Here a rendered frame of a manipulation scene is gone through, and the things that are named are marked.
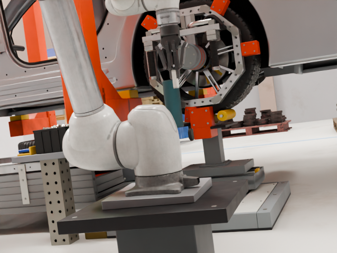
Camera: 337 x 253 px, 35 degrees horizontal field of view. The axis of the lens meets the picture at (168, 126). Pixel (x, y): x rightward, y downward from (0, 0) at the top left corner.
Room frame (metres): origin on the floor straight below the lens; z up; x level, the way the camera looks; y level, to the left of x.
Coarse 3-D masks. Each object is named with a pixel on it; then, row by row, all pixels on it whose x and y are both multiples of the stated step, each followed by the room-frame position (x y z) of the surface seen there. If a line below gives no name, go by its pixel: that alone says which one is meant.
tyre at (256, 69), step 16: (192, 0) 3.02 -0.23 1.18; (208, 0) 2.99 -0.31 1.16; (224, 16) 2.95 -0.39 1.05; (240, 16) 2.99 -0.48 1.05; (144, 64) 3.13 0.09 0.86; (256, 64) 2.97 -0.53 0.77; (240, 80) 2.94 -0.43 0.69; (256, 80) 3.12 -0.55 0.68; (160, 96) 3.09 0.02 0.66; (240, 96) 2.96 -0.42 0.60
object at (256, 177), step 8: (256, 168) 3.07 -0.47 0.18; (208, 176) 3.03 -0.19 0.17; (216, 176) 3.01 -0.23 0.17; (224, 176) 3.00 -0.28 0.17; (232, 176) 2.97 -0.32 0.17; (240, 176) 2.95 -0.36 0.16; (248, 176) 2.88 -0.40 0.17; (256, 176) 2.95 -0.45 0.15; (264, 176) 3.20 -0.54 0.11; (248, 184) 2.89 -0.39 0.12; (256, 184) 2.92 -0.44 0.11
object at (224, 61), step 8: (184, 40) 3.16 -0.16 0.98; (208, 56) 3.06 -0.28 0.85; (224, 56) 3.08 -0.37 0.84; (224, 64) 3.08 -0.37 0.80; (192, 72) 3.15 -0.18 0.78; (216, 72) 3.10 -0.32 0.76; (224, 72) 3.09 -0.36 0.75; (192, 80) 3.15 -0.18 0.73; (200, 80) 3.13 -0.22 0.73; (216, 80) 3.10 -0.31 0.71
